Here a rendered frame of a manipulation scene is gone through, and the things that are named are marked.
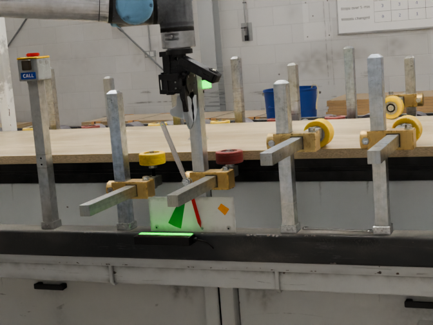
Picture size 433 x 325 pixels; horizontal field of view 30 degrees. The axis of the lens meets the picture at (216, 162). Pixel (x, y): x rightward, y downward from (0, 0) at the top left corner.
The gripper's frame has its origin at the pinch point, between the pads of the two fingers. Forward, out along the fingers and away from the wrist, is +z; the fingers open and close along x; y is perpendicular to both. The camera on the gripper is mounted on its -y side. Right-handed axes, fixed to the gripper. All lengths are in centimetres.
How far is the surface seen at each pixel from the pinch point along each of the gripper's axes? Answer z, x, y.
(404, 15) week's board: -33, -727, 47
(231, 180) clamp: 16.8, -7.7, -7.1
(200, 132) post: 3.1, -6.0, 0.5
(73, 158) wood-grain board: 13, -24, 53
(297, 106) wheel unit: 7, -115, 3
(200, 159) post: 10.6, -6.0, 1.1
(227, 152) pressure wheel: 10.4, -16.9, -3.1
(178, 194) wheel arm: 15.1, 20.0, -3.5
